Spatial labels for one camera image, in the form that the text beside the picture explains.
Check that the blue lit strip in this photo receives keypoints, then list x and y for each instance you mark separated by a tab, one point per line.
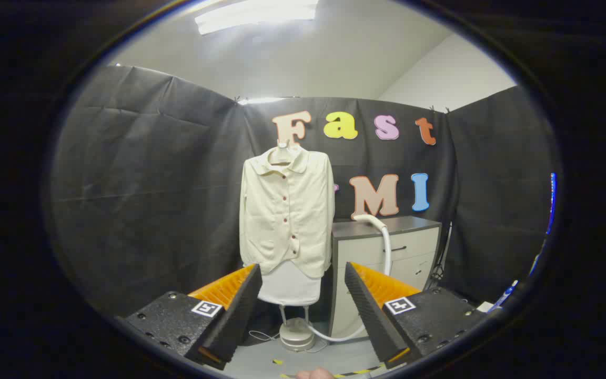
552	200

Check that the yellow black floor tape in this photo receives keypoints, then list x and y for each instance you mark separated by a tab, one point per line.
358	371

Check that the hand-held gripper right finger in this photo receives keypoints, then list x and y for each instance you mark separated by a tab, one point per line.
366	310

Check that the black backdrop cloth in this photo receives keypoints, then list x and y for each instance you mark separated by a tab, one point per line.
150	184

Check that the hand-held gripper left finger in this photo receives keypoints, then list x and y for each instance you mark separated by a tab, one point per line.
240	310

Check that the cream button shirt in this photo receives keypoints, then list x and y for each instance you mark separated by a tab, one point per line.
303	210

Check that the grey white cabinet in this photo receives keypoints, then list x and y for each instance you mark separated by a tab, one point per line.
413	247

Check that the blue white pen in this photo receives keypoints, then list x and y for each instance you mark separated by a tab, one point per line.
504	297

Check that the white paper box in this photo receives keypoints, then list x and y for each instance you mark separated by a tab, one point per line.
484	306

